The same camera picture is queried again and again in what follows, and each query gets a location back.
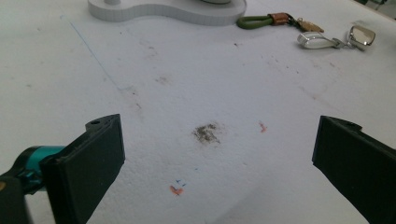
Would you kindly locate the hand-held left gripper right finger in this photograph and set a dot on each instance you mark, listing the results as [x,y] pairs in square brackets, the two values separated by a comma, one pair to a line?
[358,168]

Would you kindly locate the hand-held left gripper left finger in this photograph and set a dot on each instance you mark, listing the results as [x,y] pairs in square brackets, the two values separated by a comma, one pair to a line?
[84,174]

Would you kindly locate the white foam mat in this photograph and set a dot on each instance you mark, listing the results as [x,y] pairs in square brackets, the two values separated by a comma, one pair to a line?
[186,77]

